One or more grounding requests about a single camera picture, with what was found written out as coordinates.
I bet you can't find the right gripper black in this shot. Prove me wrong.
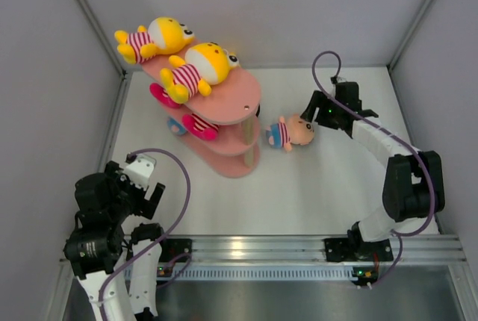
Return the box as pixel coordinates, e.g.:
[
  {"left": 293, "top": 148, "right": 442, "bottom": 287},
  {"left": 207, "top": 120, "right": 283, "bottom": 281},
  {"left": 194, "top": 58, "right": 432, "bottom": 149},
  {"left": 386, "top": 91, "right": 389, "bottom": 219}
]
[{"left": 301, "top": 90, "right": 344, "bottom": 129}]

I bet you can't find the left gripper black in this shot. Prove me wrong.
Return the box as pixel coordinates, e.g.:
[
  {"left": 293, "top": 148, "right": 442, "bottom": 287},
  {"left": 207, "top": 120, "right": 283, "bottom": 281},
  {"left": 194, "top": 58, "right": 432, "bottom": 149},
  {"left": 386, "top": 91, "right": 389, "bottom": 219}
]
[{"left": 105, "top": 161, "right": 164, "bottom": 222}]

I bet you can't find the pink plush striped shirt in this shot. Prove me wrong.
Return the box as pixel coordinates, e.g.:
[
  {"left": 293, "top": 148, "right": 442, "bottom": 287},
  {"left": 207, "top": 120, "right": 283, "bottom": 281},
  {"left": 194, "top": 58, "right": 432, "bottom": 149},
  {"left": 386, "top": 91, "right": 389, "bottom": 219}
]
[{"left": 149, "top": 83, "right": 181, "bottom": 109}]

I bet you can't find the white pink-eared plush toy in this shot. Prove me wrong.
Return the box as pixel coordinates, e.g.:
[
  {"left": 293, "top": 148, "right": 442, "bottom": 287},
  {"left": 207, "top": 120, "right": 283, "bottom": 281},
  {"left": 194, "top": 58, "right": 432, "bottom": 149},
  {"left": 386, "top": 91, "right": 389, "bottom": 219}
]
[{"left": 181, "top": 113, "right": 219, "bottom": 141}]

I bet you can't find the yellow plush striped shirt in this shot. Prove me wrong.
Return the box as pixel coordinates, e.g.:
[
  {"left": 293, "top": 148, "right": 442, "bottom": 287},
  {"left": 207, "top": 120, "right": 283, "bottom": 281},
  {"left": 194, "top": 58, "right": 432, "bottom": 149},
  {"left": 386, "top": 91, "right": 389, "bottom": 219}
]
[{"left": 160, "top": 42, "right": 240, "bottom": 105}]

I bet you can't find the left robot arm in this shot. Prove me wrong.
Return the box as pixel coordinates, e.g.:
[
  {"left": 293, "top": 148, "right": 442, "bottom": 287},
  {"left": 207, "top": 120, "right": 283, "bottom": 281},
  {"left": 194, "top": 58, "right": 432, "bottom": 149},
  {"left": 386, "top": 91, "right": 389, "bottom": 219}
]
[{"left": 63, "top": 154, "right": 169, "bottom": 320}]

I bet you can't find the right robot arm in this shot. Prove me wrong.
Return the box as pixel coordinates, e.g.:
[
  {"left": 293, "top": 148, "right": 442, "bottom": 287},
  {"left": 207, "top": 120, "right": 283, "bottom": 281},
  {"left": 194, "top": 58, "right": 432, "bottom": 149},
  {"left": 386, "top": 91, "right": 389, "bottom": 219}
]
[{"left": 302, "top": 82, "right": 445, "bottom": 259}]

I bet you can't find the blue plush under shelf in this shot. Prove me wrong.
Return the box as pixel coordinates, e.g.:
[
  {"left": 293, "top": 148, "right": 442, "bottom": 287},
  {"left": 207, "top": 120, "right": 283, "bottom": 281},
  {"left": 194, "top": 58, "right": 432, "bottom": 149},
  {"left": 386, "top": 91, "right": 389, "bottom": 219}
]
[{"left": 167, "top": 117, "right": 187, "bottom": 136}]

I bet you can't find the pink three-tier wooden shelf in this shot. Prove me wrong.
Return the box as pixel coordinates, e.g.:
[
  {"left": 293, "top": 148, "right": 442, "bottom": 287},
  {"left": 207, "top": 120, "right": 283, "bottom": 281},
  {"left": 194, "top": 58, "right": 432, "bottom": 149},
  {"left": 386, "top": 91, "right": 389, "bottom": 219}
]
[{"left": 142, "top": 46, "right": 261, "bottom": 178}]

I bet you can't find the large yellow plush on shelf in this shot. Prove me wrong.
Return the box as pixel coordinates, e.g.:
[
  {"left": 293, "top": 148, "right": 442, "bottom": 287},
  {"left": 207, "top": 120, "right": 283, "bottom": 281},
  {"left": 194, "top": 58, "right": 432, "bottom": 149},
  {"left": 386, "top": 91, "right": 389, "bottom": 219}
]
[{"left": 114, "top": 16, "right": 195, "bottom": 65}]

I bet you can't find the peach-faced boy plush doll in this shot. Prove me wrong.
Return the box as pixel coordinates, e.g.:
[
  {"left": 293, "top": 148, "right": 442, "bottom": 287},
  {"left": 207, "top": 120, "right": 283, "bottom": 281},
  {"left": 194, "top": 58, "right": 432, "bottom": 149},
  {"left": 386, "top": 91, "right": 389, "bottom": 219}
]
[{"left": 265, "top": 114, "right": 315, "bottom": 152}]

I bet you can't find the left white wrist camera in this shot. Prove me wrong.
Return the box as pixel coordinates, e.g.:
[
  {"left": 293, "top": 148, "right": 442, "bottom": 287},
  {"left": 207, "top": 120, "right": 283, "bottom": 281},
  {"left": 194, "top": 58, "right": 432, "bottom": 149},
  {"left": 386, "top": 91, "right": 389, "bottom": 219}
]
[{"left": 122, "top": 154, "right": 156, "bottom": 190}]

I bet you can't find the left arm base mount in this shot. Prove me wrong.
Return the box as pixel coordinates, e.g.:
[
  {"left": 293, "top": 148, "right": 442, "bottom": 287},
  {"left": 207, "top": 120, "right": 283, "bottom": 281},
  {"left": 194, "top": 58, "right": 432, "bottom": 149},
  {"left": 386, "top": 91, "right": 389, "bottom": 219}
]
[{"left": 159, "top": 237, "right": 193, "bottom": 263}]

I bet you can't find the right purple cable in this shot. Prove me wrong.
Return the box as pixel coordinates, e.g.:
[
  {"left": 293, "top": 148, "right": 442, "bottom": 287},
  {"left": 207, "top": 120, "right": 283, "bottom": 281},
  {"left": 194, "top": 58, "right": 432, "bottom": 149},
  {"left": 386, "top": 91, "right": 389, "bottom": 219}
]
[{"left": 311, "top": 50, "right": 437, "bottom": 290}]

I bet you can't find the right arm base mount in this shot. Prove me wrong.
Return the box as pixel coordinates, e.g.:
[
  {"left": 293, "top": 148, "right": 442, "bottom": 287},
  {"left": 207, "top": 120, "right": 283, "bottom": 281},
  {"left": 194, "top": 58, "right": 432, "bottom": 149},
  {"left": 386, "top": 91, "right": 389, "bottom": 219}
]
[{"left": 324, "top": 237, "right": 394, "bottom": 263}]

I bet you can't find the slotted grey cable duct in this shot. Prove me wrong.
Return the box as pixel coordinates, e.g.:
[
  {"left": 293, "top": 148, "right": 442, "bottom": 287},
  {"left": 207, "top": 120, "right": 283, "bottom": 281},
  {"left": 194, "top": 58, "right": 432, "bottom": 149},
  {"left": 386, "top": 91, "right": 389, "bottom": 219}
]
[{"left": 157, "top": 264, "right": 358, "bottom": 282}]

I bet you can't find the aluminium front rail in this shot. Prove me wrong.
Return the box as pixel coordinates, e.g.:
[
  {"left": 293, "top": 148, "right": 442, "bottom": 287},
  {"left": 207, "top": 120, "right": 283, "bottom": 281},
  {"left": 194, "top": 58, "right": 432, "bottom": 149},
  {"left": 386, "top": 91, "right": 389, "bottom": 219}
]
[{"left": 171, "top": 234, "right": 466, "bottom": 265}]

